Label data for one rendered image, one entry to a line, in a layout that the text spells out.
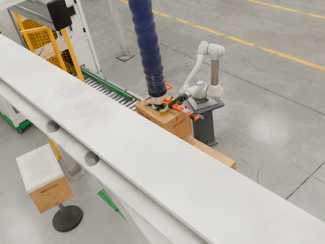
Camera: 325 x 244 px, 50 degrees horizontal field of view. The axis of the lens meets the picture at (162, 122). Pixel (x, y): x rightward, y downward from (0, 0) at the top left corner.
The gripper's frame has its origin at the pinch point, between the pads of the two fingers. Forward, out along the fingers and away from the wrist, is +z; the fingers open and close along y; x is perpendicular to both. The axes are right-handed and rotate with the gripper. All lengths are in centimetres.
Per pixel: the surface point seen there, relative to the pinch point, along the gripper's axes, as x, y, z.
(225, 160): -62, 65, -14
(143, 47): 21, -74, 10
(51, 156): 67, 17, 136
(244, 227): -239, -203, 184
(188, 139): -2, 65, -14
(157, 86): 17.2, -21.7, 4.5
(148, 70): 21, -45, 10
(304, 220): -245, -203, 178
